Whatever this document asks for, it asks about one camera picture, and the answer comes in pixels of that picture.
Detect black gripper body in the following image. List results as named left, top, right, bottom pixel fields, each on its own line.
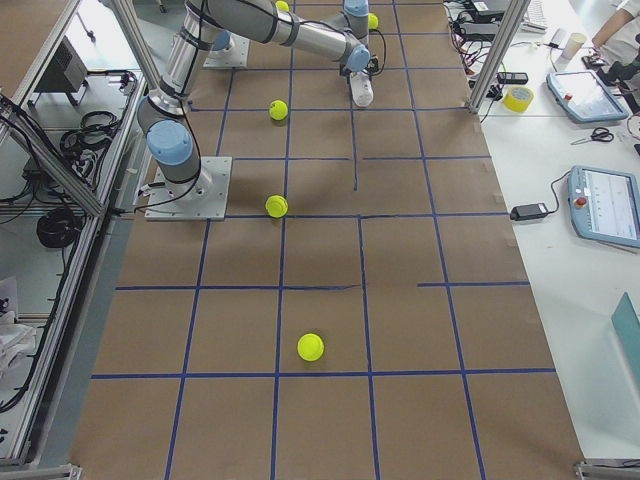
left=339, top=55, right=381, bottom=78

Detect white blue tennis ball can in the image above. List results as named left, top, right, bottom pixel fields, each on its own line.
left=349, top=71, right=374, bottom=108

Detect blue teach pendant near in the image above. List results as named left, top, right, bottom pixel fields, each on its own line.
left=567, top=166, right=639, bottom=248

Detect Wilson tennis ball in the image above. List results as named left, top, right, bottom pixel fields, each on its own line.
left=297, top=333, right=325, bottom=362

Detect paper cup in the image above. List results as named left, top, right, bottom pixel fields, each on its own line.
left=561, top=32, right=587, bottom=60

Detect tennis ball front left corner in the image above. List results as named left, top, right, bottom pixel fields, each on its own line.
left=268, top=99, right=289, bottom=121

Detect yellow tape roll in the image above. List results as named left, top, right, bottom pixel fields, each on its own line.
left=503, top=86, right=534, bottom=113

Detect black power adapter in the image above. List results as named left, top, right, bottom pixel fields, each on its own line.
left=509, top=203, right=549, bottom=221

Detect blue teach pendant far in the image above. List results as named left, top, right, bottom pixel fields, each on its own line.
left=546, top=70, right=628, bottom=123

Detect tennis ball near gripper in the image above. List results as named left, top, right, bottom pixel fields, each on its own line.
left=275, top=0, right=289, bottom=12

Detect person forearm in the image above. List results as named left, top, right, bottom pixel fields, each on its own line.
left=592, top=9, right=634, bottom=49

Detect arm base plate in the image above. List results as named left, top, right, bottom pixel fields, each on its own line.
left=204, top=31, right=250, bottom=69
left=144, top=156, right=232, bottom=221

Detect aluminium frame post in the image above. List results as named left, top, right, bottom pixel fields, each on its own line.
left=467, top=0, right=530, bottom=114

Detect blue teach pendant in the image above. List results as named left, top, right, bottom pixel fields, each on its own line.
left=567, top=166, right=639, bottom=248
left=546, top=70, right=628, bottom=123

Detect centre tennis ball with print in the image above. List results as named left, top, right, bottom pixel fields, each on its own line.
left=265, top=195, right=289, bottom=218

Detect black phone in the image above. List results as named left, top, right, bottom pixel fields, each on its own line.
left=496, top=72, right=529, bottom=85

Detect scissors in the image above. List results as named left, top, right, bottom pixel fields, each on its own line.
left=571, top=127, right=614, bottom=145

